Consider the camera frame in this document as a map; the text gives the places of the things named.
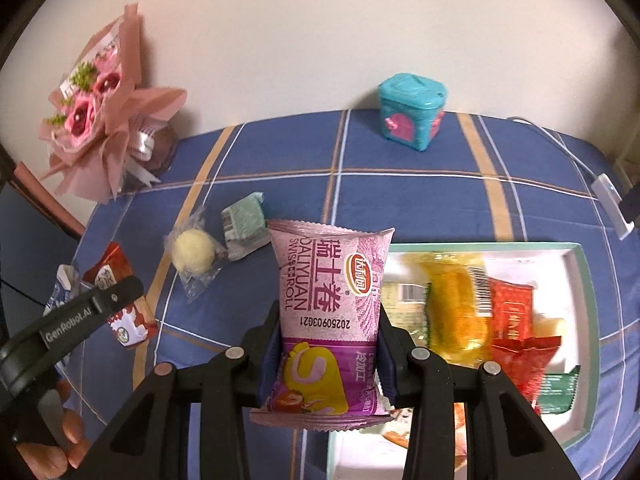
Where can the dark green snack packet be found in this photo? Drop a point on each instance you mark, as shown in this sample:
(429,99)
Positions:
(559,391)

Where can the yellow snack packet with barcode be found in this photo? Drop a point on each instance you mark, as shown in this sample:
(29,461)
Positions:
(452,305)

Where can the pink swiss roll packet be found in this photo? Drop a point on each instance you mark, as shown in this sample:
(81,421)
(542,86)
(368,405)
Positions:
(327,320)

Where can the blue white snack packet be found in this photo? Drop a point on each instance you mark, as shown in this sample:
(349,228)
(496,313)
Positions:
(61,290)

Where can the clear packet of green cake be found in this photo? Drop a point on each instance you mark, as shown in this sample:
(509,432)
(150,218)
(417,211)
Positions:
(405,310)

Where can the light green snack packet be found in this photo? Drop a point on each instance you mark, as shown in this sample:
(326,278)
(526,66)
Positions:
(243,225)

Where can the person's left hand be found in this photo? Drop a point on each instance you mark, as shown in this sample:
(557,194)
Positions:
(72,430)

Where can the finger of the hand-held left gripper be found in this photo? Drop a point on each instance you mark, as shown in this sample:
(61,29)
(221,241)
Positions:
(125,291)

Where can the white power strip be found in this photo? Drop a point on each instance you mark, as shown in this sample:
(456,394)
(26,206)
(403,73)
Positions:
(611,205)

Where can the blue plaid tablecloth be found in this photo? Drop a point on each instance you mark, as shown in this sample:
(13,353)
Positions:
(400,200)

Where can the white tray with green rim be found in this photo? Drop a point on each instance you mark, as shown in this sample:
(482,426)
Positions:
(560,280)

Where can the brown wooden furniture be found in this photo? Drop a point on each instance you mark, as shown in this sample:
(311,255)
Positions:
(45,195)

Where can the pink flower bouquet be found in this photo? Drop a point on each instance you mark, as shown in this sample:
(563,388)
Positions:
(100,110)

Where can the red gold rectangular snack packet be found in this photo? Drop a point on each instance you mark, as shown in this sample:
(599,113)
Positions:
(510,310)

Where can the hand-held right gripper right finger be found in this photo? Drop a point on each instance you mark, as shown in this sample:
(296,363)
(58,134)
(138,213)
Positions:
(389,365)

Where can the round yellow pastry clear wrap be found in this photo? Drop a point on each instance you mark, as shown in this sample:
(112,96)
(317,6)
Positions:
(550,324)
(192,252)

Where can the red heart print snack packet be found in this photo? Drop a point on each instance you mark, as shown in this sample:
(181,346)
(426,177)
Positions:
(522,365)

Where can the red brown snack packet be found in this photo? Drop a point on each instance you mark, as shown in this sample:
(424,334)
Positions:
(122,320)

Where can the teal toy house box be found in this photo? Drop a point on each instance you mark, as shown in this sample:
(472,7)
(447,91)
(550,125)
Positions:
(410,110)

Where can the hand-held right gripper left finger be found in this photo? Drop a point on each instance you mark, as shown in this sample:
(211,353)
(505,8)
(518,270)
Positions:
(269,360)

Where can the black charger adapter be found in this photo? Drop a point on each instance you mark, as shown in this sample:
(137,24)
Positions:
(631,210)

